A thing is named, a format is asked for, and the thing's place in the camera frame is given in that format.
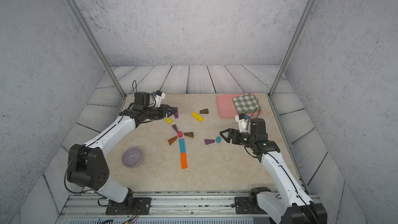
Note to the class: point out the long yellow block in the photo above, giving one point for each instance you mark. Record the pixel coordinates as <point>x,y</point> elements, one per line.
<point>169,120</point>

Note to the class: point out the dark brown triangular block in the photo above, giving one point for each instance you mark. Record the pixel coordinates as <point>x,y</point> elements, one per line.
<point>204,111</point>

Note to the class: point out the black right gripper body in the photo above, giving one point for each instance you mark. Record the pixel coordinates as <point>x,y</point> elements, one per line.
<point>240,138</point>

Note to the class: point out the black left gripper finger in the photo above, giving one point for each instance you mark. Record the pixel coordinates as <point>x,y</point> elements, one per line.
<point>166,108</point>
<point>167,115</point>

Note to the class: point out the pink plastic tray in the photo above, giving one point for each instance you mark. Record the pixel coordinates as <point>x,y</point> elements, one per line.
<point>226,106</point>

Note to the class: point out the yellow rectangular block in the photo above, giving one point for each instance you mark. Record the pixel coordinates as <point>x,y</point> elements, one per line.
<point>197,116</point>

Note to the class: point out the purple rectangular block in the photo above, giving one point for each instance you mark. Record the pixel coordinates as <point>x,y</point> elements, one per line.
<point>176,115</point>

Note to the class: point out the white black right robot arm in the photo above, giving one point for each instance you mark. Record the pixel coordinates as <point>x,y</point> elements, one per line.
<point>293,205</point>

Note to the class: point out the aluminium front rail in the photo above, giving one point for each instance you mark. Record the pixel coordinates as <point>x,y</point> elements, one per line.
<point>201,207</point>

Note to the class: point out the reddish brown wooden wedge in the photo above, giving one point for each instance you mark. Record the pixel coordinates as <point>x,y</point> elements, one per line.
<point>172,140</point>

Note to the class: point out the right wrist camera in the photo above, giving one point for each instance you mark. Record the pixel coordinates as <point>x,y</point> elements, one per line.
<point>243,122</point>

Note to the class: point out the dark brown rectangular block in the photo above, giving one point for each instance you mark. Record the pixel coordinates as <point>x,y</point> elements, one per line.
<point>189,134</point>

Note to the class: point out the lilac ceramic bowl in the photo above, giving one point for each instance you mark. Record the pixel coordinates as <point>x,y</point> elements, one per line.
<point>132,157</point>

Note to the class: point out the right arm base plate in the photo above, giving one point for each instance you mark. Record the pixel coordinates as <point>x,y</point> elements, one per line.
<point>245,205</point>

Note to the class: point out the orange rectangular block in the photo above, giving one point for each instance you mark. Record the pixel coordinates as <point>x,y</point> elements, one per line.
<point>183,160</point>

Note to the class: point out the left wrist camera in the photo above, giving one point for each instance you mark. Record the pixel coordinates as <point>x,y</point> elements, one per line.
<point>158,97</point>

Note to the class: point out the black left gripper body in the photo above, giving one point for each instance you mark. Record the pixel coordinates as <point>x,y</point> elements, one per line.
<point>154,113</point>

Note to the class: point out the green white checkered cloth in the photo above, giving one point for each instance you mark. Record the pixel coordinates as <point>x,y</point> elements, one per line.
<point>246,104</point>

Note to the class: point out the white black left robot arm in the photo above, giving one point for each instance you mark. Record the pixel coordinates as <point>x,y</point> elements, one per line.
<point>87,166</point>

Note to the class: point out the teal rectangular block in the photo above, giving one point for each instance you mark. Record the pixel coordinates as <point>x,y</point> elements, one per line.
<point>182,146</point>

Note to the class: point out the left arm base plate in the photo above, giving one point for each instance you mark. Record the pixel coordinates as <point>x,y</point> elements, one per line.
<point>131,206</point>

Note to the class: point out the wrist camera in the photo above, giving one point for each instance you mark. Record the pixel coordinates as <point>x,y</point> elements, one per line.
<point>243,122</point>
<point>158,97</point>

